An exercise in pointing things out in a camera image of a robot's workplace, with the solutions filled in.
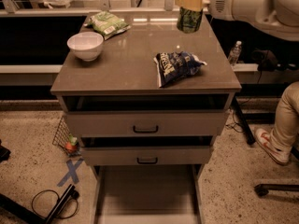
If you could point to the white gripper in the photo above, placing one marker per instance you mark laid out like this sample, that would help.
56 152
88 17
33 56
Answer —
219 2

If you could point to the green soda can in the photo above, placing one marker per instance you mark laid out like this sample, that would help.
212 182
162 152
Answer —
189 21

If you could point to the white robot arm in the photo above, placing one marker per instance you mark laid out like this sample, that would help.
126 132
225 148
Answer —
278 18

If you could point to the grey drawer cabinet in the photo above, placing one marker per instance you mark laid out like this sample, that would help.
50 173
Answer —
126 65

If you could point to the grey top drawer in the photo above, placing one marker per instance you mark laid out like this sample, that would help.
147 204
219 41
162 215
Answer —
147 115

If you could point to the grey drawer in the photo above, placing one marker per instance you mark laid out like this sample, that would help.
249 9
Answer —
147 150
147 115
147 194

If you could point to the grey middle drawer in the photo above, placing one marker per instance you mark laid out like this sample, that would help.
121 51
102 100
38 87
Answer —
147 150

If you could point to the grey bottom drawer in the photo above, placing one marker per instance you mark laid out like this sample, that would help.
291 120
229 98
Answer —
147 194

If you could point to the clear water bottle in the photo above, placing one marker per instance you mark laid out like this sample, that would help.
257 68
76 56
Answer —
235 53

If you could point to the blue chip bag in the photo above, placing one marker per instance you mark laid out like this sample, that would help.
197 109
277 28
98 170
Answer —
176 65

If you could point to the green chip bag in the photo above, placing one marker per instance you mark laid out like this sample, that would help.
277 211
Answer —
107 24

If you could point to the white bowl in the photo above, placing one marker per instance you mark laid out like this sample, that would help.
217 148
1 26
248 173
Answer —
86 46

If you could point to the person's leg and shoe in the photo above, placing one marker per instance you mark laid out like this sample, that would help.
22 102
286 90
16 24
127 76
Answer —
278 143

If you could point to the black chair base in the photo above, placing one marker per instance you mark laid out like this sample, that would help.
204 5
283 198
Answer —
263 189

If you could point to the blue tape cross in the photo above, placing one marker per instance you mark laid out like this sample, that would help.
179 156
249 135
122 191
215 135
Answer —
72 167

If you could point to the wire mesh basket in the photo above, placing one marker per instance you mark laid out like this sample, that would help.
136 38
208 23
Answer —
65 141

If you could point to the black stand with cable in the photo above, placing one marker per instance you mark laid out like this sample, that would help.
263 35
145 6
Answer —
46 206

